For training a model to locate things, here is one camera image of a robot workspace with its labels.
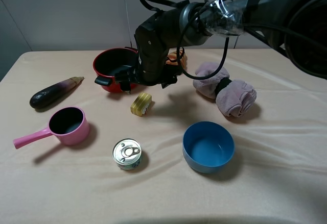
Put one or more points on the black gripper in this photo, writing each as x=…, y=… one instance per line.
x=154, y=38

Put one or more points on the yellow striped toy block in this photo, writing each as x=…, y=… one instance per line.
x=141, y=104

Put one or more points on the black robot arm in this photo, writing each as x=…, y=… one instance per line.
x=294, y=28

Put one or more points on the toy croissant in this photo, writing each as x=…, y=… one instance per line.
x=183, y=58

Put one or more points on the silver tin can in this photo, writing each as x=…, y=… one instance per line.
x=127, y=154

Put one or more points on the blue plastic bowl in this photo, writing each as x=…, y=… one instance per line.
x=207, y=147

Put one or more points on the rolled pink towel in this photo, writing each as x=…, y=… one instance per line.
x=232, y=97

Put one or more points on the purple eggplant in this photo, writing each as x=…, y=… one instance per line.
x=50, y=95

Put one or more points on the red pot black handles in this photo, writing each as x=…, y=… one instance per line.
x=110, y=62

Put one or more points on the pink saucepan with handle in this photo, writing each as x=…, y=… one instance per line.
x=69, y=125

